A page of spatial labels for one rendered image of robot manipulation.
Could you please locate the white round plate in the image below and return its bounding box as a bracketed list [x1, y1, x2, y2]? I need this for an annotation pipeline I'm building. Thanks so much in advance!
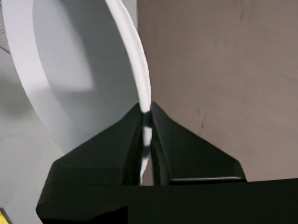
[1, 0, 151, 176]

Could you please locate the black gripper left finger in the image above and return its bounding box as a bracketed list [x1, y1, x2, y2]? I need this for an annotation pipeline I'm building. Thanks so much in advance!
[44, 102, 142, 185]

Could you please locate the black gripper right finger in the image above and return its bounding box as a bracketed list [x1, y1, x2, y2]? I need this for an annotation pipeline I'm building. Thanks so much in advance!
[150, 102, 247, 185]

